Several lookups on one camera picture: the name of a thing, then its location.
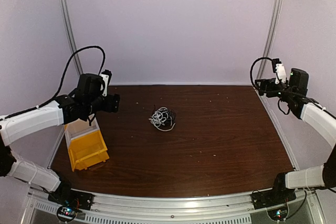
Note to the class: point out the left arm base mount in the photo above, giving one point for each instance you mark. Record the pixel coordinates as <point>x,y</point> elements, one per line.
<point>71,202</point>

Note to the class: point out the front aluminium rail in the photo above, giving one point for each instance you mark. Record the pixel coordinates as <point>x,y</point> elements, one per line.
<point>234,208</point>

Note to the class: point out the right aluminium frame post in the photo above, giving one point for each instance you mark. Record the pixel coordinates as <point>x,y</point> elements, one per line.
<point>272,27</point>

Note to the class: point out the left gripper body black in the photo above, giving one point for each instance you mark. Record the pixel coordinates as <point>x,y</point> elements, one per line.
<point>111,106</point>

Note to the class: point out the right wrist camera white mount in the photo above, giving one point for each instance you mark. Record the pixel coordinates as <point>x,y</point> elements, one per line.
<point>279,70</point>

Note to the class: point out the white translucent bin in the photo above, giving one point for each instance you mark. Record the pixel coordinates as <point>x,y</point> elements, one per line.
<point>78,129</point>

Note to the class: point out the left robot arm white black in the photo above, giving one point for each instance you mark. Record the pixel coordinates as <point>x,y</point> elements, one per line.
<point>89,97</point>

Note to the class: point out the yellow bin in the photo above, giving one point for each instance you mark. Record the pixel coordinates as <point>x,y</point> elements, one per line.
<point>87,150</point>

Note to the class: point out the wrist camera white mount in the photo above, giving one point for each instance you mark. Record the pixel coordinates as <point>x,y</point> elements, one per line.
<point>106,76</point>
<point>279,70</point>

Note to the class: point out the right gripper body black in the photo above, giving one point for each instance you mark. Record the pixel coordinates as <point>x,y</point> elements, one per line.
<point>271,92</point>

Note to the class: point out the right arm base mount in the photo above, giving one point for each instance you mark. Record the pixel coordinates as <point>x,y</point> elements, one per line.
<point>275,200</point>

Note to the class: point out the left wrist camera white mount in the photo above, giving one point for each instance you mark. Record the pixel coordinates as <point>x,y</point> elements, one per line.
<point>106,76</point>

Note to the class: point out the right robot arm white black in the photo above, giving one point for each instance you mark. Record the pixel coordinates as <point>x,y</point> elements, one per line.
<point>293,92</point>

